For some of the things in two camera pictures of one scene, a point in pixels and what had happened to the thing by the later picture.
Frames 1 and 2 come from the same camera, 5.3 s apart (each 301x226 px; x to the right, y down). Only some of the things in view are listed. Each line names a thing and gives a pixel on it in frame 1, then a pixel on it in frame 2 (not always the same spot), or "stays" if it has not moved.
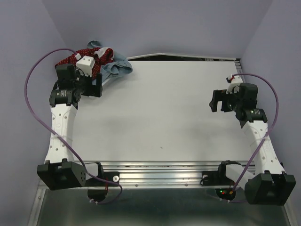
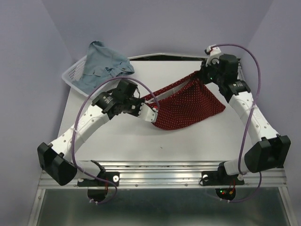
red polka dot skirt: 102,55 → 184,102
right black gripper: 218,95 → 203,71
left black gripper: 94,90 → 139,101
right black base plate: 216,178 stays
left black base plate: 113,176 stays
